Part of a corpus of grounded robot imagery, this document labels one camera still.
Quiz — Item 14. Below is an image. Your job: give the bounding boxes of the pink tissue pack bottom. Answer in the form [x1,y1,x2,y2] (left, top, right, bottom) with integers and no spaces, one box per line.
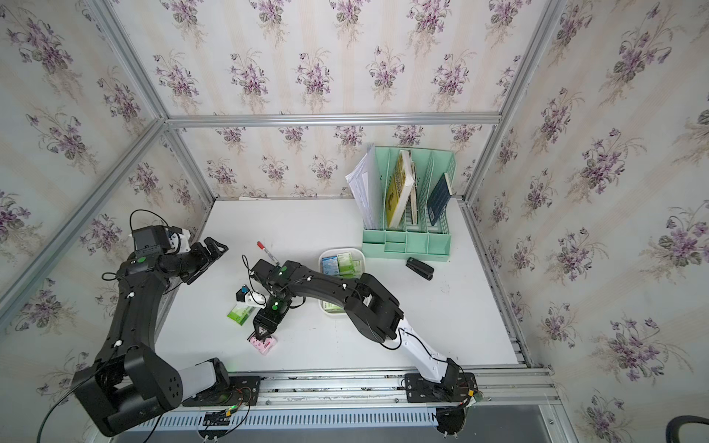
[247,332,277,356]

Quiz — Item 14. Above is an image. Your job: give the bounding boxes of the green tissue pack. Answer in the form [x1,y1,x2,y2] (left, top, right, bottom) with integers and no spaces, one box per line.
[339,260,364,279]
[336,252,356,274]
[227,304,255,326]
[321,302,345,315]

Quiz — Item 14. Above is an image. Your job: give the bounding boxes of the blue tissue pack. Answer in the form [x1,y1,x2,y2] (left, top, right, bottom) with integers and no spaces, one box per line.
[321,256,340,277]

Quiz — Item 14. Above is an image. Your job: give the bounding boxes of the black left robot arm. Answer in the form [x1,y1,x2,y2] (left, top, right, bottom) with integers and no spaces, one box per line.
[72,225,230,437]

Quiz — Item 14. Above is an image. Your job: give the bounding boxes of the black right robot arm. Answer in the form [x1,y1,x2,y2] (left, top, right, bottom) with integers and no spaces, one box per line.
[249,260,463,392]

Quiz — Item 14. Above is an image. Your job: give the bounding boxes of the white plastic storage box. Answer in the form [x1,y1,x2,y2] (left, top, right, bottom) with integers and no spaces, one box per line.
[318,246,367,316]

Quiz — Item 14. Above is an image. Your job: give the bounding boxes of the red capped marker pen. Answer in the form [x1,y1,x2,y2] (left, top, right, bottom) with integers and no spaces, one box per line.
[257,241,281,266]

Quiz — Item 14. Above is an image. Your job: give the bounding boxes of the white paper stack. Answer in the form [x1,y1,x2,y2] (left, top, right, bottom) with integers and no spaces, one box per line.
[346,144,382,230]

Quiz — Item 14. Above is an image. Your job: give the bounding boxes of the black stapler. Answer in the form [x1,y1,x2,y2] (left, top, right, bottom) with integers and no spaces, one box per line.
[405,258,435,281]

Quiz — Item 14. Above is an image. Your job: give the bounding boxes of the green plastic file organizer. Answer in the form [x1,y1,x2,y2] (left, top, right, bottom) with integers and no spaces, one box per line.
[362,147,456,262]

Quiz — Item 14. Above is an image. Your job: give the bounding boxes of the yellow book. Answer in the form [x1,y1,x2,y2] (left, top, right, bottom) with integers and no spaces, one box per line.
[384,150,415,229]

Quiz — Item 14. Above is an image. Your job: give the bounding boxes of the thin book in organizer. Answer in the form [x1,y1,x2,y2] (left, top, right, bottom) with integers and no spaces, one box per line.
[409,189,418,225]

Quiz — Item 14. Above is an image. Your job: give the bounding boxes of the dark blue notebook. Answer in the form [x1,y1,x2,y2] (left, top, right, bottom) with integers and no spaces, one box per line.
[427,173,452,226]

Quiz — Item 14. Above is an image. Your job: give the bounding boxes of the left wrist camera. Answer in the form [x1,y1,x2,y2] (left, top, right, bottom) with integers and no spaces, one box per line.
[166,226,191,255]

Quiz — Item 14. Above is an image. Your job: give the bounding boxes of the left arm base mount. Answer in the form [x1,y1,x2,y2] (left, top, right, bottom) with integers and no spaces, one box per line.
[179,358,261,407]

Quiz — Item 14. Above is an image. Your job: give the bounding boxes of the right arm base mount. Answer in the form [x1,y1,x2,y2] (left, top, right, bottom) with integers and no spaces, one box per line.
[402,372,485,404]

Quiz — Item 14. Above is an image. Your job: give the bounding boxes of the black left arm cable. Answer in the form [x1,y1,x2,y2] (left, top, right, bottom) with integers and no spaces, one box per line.
[35,381,90,443]

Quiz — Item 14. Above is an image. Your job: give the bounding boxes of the aluminium mounting rail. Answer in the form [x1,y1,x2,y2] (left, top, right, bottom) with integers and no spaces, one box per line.
[230,365,561,409]

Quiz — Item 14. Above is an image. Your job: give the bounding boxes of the aluminium frame profiles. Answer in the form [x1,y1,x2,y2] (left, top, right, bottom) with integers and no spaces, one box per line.
[1,1,546,426]

